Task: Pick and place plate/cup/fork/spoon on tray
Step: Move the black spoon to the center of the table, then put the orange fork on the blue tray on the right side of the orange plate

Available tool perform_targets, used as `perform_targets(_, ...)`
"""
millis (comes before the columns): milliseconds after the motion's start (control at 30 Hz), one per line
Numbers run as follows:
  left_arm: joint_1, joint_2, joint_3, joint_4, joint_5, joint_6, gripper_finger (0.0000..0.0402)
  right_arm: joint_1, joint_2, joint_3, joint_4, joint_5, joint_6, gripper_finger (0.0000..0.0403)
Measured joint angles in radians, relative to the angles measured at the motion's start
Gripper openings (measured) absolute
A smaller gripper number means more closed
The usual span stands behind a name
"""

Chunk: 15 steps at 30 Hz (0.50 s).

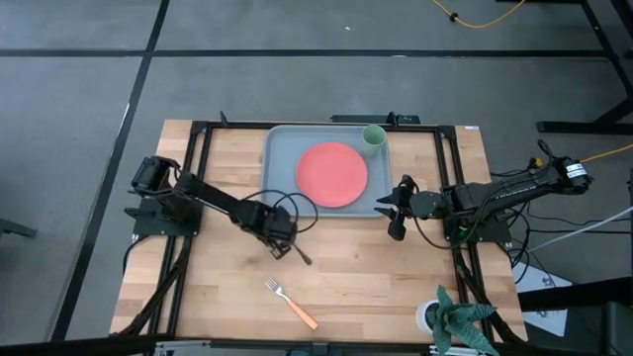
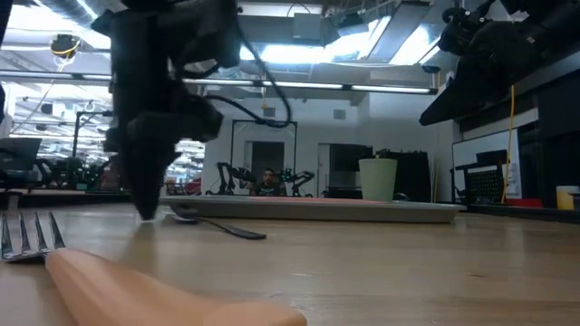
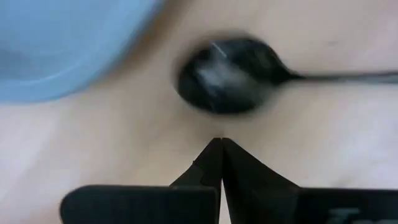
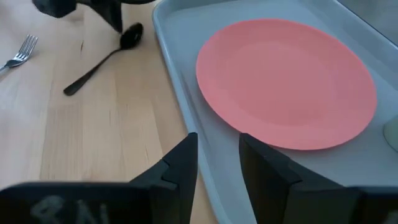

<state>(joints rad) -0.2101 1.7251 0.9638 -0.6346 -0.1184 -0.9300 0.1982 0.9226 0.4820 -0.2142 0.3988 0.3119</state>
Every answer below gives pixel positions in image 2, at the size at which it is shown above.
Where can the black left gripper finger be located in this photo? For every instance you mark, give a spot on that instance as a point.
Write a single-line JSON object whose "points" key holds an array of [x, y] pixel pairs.
{"points": [[147, 181]]}

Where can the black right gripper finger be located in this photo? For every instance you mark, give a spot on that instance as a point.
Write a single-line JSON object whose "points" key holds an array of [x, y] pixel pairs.
{"points": [[466, 90]]}

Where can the dark metal spoon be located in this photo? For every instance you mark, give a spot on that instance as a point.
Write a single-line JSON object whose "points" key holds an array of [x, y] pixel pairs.
{"points": [[240, 233]]}

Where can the light green plastic cup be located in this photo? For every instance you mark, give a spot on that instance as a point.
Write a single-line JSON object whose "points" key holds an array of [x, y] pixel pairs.
{"points": [[377, 179]]}

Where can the background black robot arm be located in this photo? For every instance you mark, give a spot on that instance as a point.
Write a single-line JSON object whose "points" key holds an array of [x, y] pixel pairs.
{"points": [[233, 176], [296, 177]]}

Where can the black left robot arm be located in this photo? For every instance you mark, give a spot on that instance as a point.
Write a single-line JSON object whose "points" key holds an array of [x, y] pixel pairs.
{"points": [[136, 45]]}

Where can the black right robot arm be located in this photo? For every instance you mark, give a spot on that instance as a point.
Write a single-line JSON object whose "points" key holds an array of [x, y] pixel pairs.
{"points": [[544, 13]]}

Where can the grey plastic tray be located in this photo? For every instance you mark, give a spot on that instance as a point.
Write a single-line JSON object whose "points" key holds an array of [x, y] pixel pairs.
{"points": [[317, 211]]}

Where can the white board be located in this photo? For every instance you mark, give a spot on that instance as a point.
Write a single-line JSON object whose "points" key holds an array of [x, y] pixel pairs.
{"points": [[466, 154]]}

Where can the black perforated table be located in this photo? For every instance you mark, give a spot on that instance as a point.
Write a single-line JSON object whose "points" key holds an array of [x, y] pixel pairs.
{"points": [[485, 185]]}

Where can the black cabinet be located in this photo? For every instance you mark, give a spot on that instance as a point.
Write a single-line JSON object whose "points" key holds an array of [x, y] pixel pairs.
{"points": [[412, 176]]}

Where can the black ceiling dome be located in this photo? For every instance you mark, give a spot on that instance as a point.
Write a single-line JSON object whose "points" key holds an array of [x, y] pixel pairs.
{"points": [[65, 45]]}

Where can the person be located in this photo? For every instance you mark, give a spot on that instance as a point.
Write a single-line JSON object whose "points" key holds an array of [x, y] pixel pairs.
{"points": [[269, 183]]}

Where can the flat red item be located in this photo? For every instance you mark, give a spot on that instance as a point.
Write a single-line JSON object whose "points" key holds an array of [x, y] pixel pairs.
{"points": [[525, 202]]}

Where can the dark monitor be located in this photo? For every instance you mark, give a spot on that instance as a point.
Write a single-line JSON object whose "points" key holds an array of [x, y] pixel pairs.
{"points": [[18, 158]]}

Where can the yellow container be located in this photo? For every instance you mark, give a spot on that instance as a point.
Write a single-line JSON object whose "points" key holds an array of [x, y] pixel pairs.
{"points": [[566, 198]]}

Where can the long light bar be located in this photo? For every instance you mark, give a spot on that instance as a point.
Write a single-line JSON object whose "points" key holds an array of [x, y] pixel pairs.
{"points": [[317, 85]]}

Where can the black aluminium table frame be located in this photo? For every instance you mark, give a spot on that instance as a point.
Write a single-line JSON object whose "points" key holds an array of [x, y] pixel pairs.
{"points": [[521, 213]]}

